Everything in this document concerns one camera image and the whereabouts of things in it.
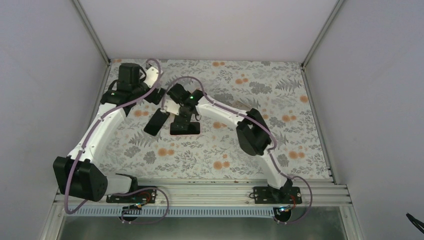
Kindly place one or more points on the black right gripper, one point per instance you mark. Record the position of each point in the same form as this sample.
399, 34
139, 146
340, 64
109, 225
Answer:
187, 120

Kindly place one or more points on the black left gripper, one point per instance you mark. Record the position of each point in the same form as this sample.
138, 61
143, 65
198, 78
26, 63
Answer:
151, 98

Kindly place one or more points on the black bare phone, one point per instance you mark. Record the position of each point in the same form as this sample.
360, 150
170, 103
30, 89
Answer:
156, 122

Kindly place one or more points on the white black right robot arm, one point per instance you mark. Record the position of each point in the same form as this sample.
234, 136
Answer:
254, 137

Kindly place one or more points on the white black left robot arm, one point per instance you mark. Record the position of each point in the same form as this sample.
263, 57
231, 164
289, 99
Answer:
78, 174

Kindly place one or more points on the floral patterned table mat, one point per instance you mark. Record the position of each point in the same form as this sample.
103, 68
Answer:
275, 89

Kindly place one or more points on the black object bottom right corner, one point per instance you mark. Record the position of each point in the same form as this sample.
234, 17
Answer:
416, 222

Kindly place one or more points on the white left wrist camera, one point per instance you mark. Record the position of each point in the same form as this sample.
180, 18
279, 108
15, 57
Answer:
151, 76

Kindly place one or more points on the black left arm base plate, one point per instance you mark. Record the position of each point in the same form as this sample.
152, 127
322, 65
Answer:
146, 196

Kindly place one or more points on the aluminium frame post left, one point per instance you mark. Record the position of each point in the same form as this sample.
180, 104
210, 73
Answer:
90, 29

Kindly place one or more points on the aluminium frame post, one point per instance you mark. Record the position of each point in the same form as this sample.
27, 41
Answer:
90, 29
331, 17

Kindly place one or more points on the aluminium front rail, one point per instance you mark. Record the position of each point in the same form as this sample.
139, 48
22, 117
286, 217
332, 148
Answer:
235, 193

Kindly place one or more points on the perforated grey cable duct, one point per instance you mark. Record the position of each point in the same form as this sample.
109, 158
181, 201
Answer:
176, 211

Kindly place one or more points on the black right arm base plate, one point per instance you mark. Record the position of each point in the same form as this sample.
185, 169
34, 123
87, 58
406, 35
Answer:
268, 195

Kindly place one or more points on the aluminium frame post right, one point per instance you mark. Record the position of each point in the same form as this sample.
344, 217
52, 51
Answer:
331, 17

